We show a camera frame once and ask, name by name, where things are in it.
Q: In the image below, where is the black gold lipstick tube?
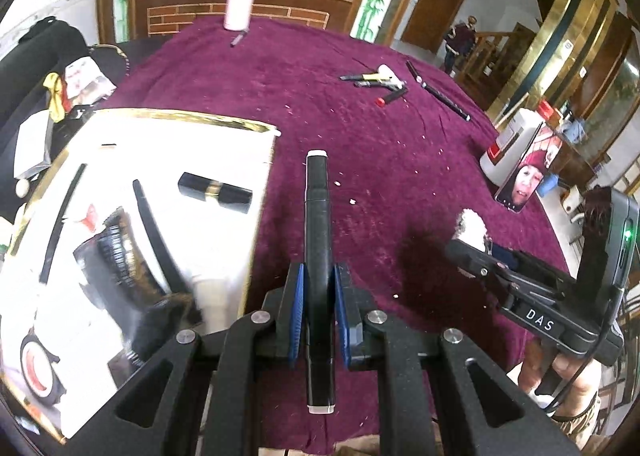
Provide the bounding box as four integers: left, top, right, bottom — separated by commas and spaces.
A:
178, 172, 253, 213

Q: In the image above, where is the black foil snack packet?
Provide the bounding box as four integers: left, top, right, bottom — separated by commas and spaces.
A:
73, 207, 165, 314

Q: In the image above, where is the gold-edged white cardboard box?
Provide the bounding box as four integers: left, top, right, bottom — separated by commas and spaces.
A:
1, 108, 279, 450

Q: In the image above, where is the black tape roll red core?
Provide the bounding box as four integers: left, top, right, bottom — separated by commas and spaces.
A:
20, 334, 66, 407

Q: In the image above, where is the person right hand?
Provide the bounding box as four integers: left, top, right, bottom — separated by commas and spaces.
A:
518, 338, 602, 417

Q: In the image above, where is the black marker white cap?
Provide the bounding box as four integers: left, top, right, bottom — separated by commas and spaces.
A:
304, 150, 335, 415

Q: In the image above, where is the white powder puff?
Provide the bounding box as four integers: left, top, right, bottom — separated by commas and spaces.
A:
452, 209, 492, 254

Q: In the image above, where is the smartphone with lit screen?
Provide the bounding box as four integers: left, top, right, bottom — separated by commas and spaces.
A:
495, 124, 563, 213

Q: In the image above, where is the white jug red cap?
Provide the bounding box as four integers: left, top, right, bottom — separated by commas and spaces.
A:
480, 100, 555, 186

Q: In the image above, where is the yellow black pen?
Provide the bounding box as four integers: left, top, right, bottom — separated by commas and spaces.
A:
338, 74, 393, 86

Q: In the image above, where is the long black pen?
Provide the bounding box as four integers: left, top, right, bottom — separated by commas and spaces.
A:
406, 60, 471, 122

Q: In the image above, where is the thick black marker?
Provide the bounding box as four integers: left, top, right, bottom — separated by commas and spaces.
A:
38, 164, 87, 285

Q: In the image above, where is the small beige ball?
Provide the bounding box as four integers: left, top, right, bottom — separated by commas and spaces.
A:
15, 179, 30, 198

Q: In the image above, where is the pink thermos bottle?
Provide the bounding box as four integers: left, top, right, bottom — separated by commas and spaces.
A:
224, 0, 254, 31

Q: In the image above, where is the white plastic bag red print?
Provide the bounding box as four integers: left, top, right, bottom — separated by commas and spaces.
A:
64, 56, 116, 106

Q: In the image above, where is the yellow cloth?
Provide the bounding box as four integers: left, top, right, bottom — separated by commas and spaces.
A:
42, 72, 70, 124

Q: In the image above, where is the white box red logo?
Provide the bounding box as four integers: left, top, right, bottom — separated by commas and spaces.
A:
14, 109, 53, 179

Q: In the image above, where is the wooden cabinet counter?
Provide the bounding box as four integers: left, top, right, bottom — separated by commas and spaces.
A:
129, 0, 352, 39

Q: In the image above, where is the black leather sofa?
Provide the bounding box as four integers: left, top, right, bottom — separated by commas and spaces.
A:
1, 17, 167, 221

